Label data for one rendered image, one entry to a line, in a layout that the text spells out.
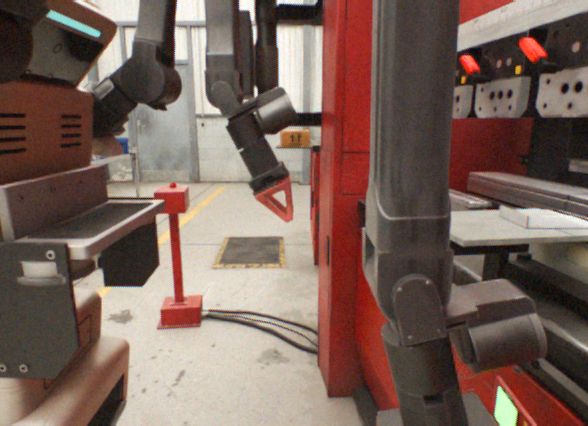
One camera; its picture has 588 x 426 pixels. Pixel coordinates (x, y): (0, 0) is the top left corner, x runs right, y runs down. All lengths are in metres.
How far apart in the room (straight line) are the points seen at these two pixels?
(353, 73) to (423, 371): 1.27
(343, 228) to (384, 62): 1.29
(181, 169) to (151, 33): 7.25
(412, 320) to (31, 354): 0.41
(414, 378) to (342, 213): 1.21
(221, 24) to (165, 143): 7.31
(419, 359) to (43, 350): 0.40
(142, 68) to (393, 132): 0.52
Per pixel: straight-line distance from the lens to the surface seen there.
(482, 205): 1.10
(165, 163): 8.05
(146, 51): 0.74
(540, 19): 0.93
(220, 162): 7.81
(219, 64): 0.72
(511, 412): 0.60
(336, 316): 1.69
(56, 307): 0.51
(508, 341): 0.38
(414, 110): 0.30
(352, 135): 1.51
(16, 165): 0.58
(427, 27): 0.31
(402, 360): 0.37
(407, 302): 0.32
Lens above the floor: 1.17
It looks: 13 degrees down
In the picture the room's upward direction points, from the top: straight up
